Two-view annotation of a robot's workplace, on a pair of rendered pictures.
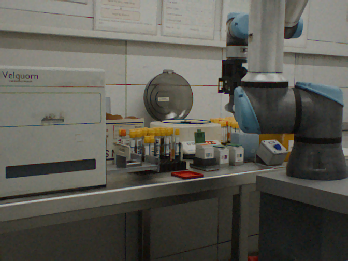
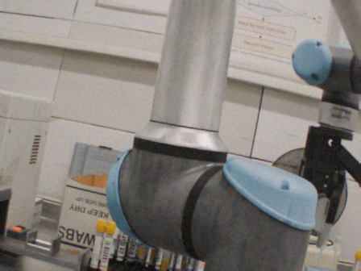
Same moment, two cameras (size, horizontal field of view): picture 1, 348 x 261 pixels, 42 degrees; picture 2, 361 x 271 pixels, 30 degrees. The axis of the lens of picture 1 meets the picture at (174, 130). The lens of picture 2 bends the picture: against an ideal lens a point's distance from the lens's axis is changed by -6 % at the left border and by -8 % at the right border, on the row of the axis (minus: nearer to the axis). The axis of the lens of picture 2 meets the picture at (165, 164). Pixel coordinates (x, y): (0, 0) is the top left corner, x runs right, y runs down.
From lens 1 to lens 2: 0.92 m
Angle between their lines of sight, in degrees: 41
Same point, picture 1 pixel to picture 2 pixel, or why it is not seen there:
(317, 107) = (222, 214)
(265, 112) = (134, 198)
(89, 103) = not seen: outside the picture
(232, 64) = (317, 136)
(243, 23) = (303, 56)
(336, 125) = (253, 260)
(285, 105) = (169, 193)
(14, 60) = (80, 89)
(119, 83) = (238, 153)
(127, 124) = not seen: hidden behind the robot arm
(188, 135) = not seen: hidden behind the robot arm
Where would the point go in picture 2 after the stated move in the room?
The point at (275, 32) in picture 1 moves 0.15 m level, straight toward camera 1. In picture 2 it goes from (183, 48) to (76, 20)
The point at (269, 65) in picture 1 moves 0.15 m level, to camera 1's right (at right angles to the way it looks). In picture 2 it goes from (164, 109) to (268, 129)
